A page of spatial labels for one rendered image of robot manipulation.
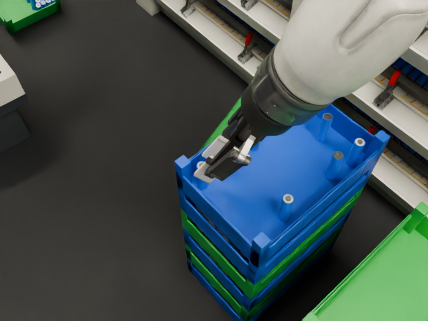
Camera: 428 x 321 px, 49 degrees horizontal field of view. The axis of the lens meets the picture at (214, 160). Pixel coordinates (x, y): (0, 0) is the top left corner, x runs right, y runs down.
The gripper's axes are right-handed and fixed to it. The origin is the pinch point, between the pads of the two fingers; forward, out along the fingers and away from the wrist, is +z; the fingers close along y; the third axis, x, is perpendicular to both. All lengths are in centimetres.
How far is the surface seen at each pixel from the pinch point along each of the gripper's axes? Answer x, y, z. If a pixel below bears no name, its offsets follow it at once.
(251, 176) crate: 8.6, -4.3, 5.6
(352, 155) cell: 21.4, -12.0, -4.1
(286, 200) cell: 12.3, 2.0, -3.3
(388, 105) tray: 33, -37, 5
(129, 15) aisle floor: -32, -79, 69
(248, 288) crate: 17.9, 10.9, 14.4
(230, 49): 2, -63, 41
